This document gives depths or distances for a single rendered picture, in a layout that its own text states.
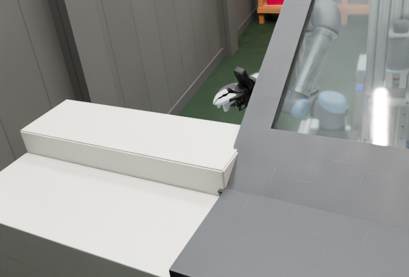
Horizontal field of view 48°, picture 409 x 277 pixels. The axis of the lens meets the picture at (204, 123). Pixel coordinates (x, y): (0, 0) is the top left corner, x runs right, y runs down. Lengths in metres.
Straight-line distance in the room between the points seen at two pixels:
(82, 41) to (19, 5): 0.46
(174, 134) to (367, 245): 0.60
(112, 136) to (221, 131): 0.32
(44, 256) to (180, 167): 0.41
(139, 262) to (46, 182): 0.46
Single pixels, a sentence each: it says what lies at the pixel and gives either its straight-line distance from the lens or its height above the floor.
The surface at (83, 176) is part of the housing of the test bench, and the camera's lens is 1.35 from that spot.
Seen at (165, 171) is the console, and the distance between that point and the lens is 1.22.
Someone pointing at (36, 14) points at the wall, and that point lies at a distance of 2.93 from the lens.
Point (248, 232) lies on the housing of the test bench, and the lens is 1.02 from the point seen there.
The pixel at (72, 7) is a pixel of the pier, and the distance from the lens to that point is 3.00.
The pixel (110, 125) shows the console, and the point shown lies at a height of 1.55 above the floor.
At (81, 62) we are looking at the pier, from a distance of 3.05.
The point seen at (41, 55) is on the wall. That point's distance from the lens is 2.95.
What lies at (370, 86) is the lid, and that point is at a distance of 1.25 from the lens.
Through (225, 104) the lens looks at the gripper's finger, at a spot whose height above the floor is 1.44.
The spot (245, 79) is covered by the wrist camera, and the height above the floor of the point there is 1.50.
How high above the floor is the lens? 2.20
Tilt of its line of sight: 29 degrees down
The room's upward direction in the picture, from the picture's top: 7 degrees counter-clockwise
